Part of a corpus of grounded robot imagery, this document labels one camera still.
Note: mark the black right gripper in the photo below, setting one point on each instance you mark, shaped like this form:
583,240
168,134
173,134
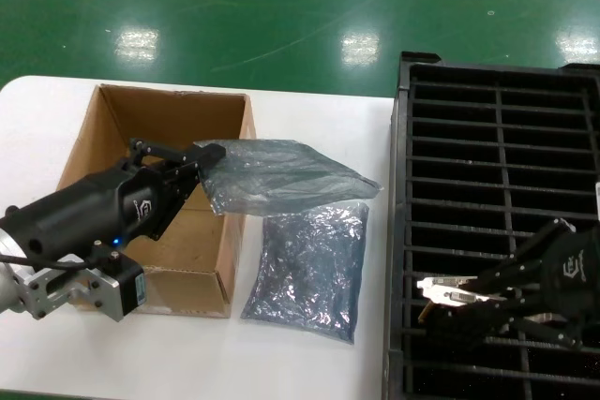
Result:
576,278

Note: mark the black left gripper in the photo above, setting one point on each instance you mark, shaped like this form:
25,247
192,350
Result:
94,212

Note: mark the graphics card with metal bracket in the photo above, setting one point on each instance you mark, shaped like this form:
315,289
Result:
461,299

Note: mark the grey antistatic bag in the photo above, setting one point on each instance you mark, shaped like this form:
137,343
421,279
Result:
281,175

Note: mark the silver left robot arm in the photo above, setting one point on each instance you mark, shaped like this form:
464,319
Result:
9,292

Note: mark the brown cardboard box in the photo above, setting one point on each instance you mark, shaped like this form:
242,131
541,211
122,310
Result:
164,109

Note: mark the black slotted plastic container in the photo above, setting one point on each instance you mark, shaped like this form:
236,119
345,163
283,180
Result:
501,128

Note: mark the crinkled empty antistatic bag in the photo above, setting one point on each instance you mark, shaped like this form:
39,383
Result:
304,278

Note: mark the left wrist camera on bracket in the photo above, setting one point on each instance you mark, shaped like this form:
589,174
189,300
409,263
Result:
117,285

